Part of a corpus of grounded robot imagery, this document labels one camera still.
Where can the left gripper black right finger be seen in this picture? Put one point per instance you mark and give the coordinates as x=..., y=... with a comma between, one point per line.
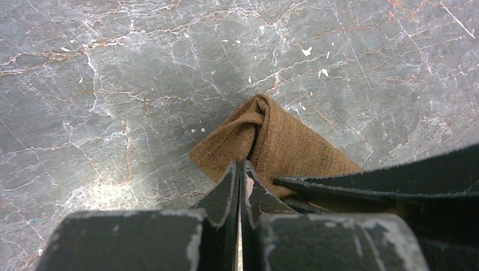
x=276, y=237

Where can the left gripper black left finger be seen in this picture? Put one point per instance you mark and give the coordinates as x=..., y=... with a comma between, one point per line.
x=202, y=237

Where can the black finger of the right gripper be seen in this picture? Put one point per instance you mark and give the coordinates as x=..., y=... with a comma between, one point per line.
x=437, y=197

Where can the brown cloth napkin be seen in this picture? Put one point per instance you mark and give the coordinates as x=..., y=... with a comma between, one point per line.
x=275, y=142

